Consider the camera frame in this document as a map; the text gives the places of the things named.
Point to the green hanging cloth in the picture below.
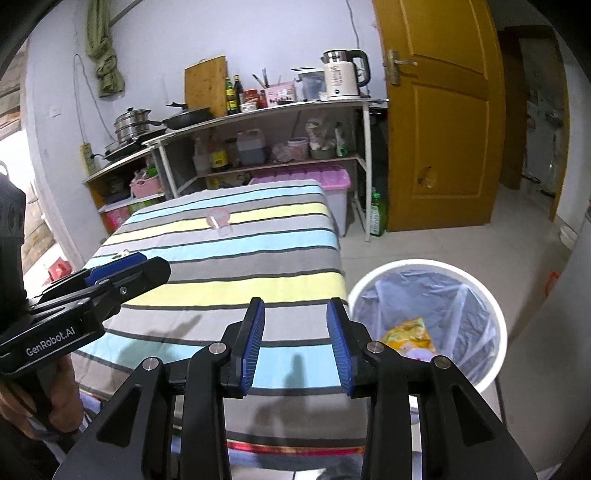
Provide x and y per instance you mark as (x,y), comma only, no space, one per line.
(99,48)

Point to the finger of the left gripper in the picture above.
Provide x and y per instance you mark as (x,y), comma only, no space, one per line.
(98,273)

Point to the pink plastic basket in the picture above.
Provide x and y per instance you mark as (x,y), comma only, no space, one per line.
(144,187)

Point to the striped tablecloth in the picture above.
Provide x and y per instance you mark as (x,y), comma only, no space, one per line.
(280,246)

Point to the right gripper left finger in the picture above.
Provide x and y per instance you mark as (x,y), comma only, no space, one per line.
(245,339)

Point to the pink lid storage box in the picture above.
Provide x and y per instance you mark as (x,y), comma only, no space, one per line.
(334,180)

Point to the white metal shelf rack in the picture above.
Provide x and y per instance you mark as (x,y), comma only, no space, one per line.
(279,124)

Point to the black frying pan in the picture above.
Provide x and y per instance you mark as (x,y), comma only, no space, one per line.
(186,117)

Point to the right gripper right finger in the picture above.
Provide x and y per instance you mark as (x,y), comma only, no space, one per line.
(349,339)

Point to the stainless steel steamer pot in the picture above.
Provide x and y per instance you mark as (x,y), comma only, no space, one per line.
(134,123)

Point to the white trash bin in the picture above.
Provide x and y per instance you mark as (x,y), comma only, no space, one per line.
(461,315)

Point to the wooden side shelf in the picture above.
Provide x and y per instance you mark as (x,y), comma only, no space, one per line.
(109,187)

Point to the pink plastic wrapper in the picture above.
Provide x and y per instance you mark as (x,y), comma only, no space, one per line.
(218,218)

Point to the yellow snack bag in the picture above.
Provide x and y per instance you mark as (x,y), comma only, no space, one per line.
(409,334)

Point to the pink utensil holder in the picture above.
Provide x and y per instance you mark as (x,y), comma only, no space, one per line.
(281,94)

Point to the yellow wooden door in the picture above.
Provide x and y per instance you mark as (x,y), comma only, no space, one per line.
(446,92)

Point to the white electric kettle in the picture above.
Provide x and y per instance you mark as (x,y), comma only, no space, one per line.
(346,71)

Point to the green detergent bottle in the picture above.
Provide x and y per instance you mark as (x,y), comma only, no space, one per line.
(378,214)

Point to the dark oil bottle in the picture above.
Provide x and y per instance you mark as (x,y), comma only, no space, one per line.
(233,95)

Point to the wooden cutting board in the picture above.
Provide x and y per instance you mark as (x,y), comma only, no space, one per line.
(204,85)

